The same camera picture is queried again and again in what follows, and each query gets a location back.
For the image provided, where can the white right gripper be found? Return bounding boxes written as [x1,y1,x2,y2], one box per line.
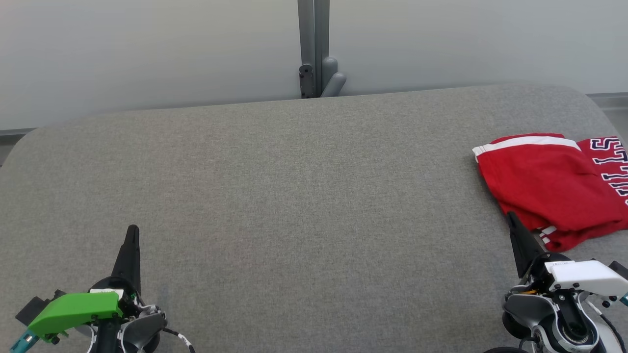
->
[506,211,628,296]

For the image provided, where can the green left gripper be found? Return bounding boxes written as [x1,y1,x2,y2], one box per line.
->
[27,225,142,342]

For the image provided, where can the red white-striped shorts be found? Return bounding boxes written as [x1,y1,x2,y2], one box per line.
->
[472,133,628,232]

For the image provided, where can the grey fabric sofa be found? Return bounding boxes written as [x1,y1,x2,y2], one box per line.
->
[0,83,628,353]

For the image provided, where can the black cable with white bands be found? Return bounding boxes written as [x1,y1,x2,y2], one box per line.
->
[162,327,197,353]

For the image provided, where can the teal left camera connector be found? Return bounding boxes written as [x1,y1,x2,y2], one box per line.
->
[9,329,40,353]

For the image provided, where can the dark metal bracket plate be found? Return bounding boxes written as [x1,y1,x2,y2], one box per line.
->
[299,64,316,99]

